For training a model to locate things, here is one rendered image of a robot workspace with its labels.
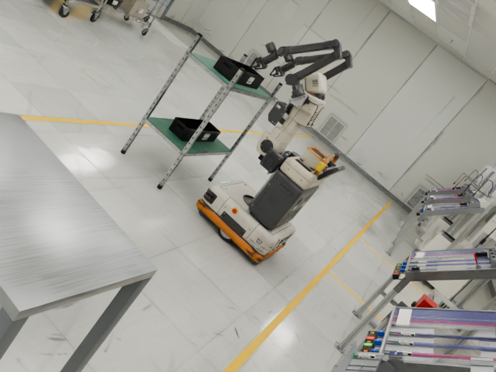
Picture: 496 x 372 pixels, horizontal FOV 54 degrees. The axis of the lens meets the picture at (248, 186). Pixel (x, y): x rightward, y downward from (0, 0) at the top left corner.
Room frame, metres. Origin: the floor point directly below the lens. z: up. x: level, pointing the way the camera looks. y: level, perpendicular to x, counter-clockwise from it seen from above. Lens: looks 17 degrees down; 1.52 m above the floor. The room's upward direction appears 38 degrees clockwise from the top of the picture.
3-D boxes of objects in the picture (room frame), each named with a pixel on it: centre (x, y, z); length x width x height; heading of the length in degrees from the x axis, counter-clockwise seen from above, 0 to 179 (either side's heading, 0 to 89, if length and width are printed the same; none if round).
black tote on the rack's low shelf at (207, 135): (3.92, 0.62, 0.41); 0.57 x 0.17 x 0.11; 166
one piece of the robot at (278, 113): (3.78, 0.12, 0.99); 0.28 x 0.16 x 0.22; 166
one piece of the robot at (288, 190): (3.68, -0.25, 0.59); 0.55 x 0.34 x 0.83; 166
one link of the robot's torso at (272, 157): (3.69, 0.02, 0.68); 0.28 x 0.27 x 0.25; 166
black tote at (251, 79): (3.90, 0.59, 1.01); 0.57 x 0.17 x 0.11; 166
